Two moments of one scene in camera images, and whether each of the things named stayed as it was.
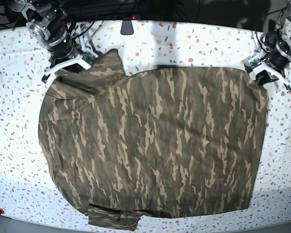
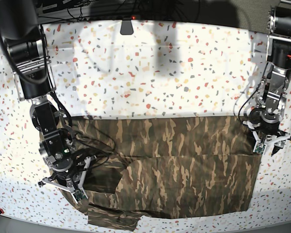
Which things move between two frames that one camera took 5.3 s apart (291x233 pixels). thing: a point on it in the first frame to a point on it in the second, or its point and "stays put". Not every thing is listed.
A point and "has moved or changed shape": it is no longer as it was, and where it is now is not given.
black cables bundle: (88, 11) stays put
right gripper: (279, 55) to (269, 127)
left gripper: (62, 51) to (66, 170)
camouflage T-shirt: (160, 142) has moved or changed shape
